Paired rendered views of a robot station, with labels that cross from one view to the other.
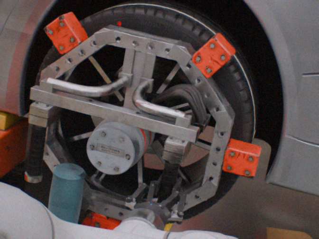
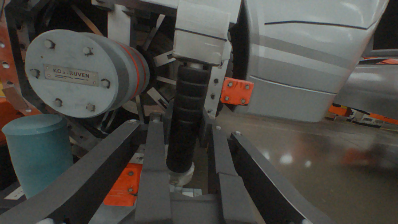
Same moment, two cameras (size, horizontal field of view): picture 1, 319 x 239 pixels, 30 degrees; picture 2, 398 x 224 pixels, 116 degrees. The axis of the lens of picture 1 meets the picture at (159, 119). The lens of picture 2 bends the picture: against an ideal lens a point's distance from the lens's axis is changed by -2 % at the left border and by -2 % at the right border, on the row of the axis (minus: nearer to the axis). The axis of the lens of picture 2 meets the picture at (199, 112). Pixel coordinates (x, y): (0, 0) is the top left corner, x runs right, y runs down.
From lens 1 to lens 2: 1.26 m
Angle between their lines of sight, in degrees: 19
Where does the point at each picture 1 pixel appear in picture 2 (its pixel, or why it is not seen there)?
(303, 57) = (266, 8)
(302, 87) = (264, 34)
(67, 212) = (43, 177)
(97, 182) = (102, 131)
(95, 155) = (46, 89)
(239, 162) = (236, 92)
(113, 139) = (72, 53)
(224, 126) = (224, 54)
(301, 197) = not seen: hidden behind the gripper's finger
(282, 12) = not seen: outside the picture
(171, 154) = (195, 40)
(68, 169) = (35, 120)
